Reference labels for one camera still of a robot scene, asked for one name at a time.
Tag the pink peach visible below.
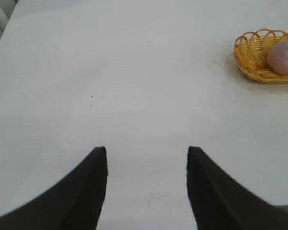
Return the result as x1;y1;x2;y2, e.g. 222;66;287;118
266;40;288;77

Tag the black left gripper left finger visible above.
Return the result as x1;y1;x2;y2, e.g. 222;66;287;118
0;146;108;230

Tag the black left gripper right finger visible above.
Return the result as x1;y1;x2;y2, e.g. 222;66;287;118
186;145;288;230

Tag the yellow woven plastic basket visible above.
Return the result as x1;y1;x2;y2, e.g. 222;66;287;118
233;28;288;84

